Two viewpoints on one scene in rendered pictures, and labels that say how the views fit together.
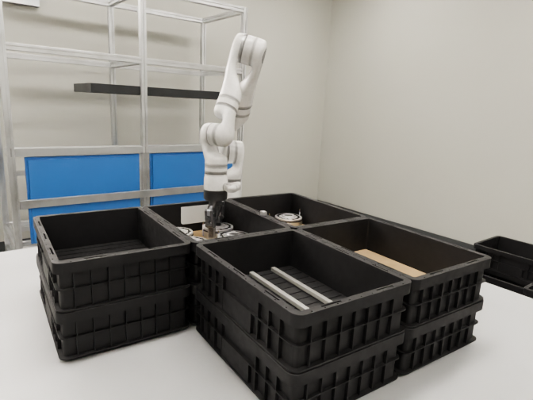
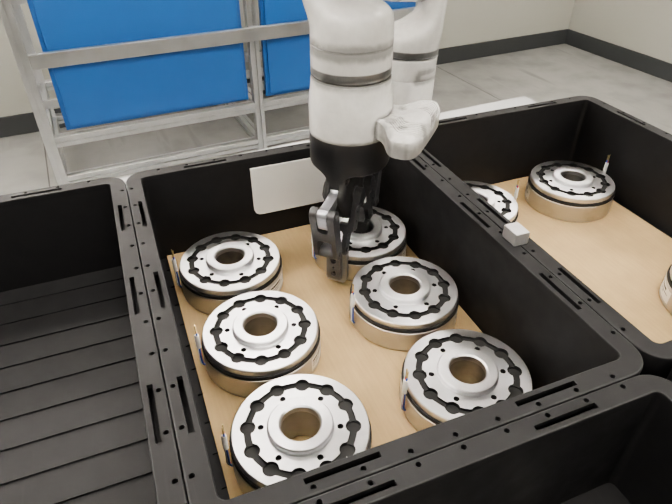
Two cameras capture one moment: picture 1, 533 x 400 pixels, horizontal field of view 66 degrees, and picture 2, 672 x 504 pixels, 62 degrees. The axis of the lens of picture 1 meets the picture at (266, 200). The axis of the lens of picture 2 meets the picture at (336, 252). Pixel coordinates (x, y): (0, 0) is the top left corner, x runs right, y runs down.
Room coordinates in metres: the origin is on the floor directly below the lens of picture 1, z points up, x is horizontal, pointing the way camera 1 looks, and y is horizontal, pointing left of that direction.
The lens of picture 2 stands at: (0.82, 0.07, 1.21)
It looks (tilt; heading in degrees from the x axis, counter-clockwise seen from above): 37 degrees down; 13
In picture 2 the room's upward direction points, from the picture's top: straight up
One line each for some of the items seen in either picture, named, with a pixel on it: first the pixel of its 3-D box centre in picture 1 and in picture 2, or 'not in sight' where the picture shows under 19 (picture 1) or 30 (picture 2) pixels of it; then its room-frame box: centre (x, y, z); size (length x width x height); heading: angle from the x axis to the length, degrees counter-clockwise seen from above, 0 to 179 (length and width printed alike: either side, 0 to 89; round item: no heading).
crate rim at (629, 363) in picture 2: (212, 220); (331, 259); (1.18, 0.16, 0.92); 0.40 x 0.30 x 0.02; 34
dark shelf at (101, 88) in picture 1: (163, 92); not in sight; (3.32, 0.84, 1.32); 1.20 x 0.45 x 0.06; 128
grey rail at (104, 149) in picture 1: (143, 148); not in sight; (3.01, 0.92, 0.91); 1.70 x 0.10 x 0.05; 128
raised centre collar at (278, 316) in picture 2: not in sight; (260, 325); (1.14, 0.21, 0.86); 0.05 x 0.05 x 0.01
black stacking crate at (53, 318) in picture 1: (109, 290); not in sight; (1.01, 0.40, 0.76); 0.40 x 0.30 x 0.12; 34
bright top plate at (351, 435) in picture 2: not in sight; (300, 429); (1.05, 0.15, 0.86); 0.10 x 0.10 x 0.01
